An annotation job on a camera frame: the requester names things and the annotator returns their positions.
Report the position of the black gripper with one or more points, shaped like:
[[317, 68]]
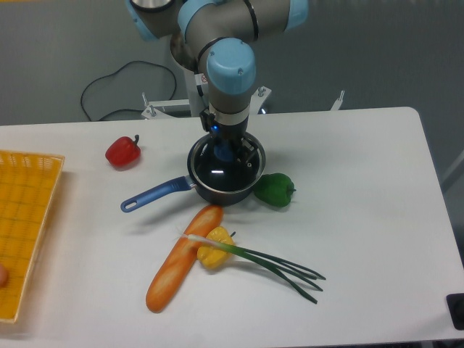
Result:
[[229, 129]]

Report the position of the glass lid with blue knob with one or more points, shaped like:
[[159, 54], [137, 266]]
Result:
[[210, 165]]

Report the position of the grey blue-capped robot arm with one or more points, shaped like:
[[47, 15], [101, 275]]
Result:
[[218, 35]]

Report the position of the green bell pepper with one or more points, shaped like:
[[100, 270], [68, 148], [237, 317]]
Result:
[[274, 189]]

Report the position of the yellow bell pepper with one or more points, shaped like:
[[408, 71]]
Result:
[[211, 257]]

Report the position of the red bell pepper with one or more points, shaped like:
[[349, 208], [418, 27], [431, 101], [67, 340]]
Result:
[[123, 151]]

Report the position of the orange baguette bread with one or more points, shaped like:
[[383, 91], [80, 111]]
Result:
[[180, 260]]

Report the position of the green spring onion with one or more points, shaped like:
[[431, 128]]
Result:
[[284, 269]]

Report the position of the yellow woven basket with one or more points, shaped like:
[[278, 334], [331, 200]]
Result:
[[28, 184]]

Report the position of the black object at table edge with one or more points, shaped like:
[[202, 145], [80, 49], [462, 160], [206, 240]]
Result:
[[455, 303]]

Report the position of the dark saucepan with blue handle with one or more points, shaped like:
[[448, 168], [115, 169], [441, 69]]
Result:
[[182, 183]]

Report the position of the white pedestal base frame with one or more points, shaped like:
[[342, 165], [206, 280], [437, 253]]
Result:
[[154, 110]]

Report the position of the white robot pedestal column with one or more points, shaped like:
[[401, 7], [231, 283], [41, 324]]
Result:
[[196, 82]]

